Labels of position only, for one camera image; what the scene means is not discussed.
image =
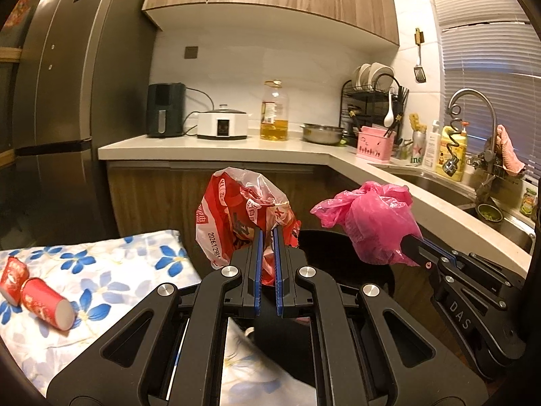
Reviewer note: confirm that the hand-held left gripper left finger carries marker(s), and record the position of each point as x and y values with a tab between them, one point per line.
258	270

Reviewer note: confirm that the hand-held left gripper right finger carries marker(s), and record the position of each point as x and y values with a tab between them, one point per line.
279	270

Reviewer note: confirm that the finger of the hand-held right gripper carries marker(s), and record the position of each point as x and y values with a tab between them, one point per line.
416	251
441	248

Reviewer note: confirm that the pink plastic bag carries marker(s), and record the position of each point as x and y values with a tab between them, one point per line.
372	215

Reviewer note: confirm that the red plastic bag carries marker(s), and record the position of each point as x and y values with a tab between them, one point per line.
228	215

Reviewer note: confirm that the steel sink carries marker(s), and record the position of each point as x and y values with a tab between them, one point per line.
448	190

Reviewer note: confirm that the yellow detergent bottle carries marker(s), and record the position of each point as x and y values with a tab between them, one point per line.
460	152

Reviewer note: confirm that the glass jar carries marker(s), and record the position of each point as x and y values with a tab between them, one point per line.
529	203

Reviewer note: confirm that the green beverage can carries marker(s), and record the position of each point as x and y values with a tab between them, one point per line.
418	152

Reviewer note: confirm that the white plastic bottle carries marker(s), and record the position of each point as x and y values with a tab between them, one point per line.
432	146

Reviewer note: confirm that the pink plastic basket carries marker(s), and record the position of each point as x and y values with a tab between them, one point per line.
375	146

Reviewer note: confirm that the pink towel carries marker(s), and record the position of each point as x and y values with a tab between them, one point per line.
509	152

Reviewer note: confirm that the kitchen counter with wooden cabinet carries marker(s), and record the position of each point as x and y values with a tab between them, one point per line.
169	186

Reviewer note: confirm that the yellow sponge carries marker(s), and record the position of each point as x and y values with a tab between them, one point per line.
416	122

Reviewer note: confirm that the white spoon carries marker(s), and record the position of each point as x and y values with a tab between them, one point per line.
389	116

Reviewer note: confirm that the steel bowl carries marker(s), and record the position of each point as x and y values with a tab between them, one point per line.
322	134

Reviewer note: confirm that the cooking oil bottle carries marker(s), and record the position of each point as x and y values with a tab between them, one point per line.
274	122

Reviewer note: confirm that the white electric cooker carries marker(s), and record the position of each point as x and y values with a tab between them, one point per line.
222	124

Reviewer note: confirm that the blue floral tablecloth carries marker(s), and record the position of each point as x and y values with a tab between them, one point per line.
105	270

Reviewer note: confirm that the metal faucet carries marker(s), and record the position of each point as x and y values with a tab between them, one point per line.
469	93

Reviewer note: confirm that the black dish rack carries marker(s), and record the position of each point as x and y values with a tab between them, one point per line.
351	105

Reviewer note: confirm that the hanging metal spatula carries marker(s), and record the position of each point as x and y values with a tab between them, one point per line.
419	74

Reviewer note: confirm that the white plate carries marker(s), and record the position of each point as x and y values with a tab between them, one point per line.
380	72
361	75

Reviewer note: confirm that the black air fryer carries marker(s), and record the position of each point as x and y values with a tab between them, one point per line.
165	110

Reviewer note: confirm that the red paper cup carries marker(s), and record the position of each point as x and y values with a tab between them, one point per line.
44	304
12	279

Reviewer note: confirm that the window blind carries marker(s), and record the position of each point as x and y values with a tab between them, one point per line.
486	29

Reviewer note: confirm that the grey refrigerator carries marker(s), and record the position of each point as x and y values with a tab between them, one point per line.
84	93

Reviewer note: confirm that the red door decoration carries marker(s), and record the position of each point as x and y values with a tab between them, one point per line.
23	8

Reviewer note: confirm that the dark wall socket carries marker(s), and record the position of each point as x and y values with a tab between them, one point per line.
191	52

